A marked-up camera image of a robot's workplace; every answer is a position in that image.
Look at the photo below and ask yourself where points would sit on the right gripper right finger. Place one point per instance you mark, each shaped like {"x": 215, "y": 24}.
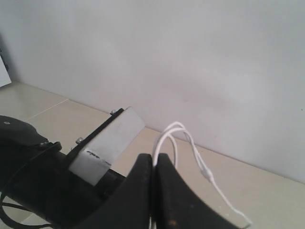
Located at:
{"x": 176, "y": 206}

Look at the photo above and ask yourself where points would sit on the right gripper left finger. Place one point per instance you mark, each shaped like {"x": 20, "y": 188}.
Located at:
{"x": 116, "y": 203}

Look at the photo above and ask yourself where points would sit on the white wired earphones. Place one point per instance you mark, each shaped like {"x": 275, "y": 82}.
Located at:
{"x": 187, "y": 160}

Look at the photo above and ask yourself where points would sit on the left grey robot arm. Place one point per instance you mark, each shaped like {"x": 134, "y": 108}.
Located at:
{"x": 31, "y": 174}

